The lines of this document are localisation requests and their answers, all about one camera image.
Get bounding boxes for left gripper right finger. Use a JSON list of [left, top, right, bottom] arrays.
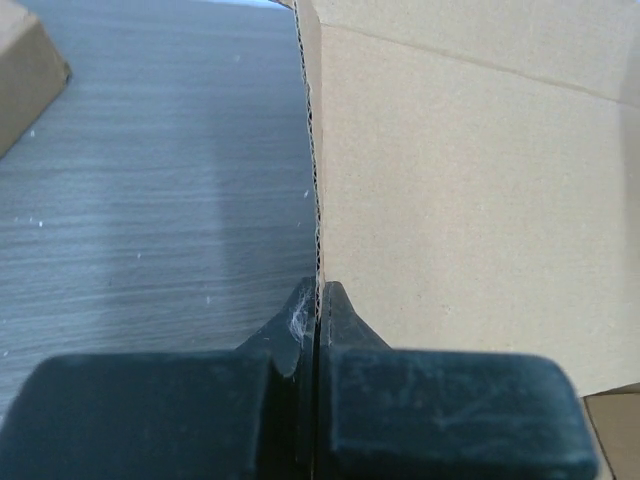
[[317, 282, 598, 479]]

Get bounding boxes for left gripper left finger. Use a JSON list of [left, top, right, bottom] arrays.
[[1, 277, 316, 479]]

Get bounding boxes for brown cardboard box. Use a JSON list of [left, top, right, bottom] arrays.
[[291, 1, 639, 479], [0, 1, 71, 154]]

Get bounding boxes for folded brown cardboard box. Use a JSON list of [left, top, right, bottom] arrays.
[[0, 1, 71, 154]]

